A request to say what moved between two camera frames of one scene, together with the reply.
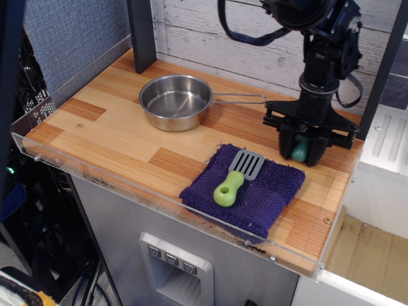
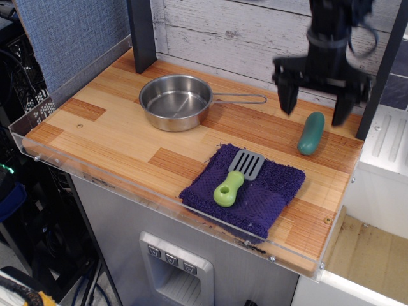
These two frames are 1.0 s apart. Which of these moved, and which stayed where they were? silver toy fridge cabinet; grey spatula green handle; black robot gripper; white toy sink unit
Moved: black robot gripper
Stayed: white toy sink unit; grey spatula green handle; silver toy fridge cabinet
